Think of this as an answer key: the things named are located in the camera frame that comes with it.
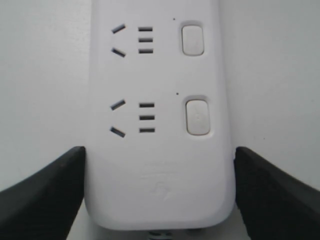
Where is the white five-outlet power strip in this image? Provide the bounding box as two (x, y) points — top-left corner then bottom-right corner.
(84, 0), (236, 231)

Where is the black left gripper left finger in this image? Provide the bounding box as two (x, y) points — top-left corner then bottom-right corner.
(0, 146), (86, 240)

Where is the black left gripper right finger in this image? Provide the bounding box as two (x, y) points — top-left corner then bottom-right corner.
(234, 146), (320, 240)

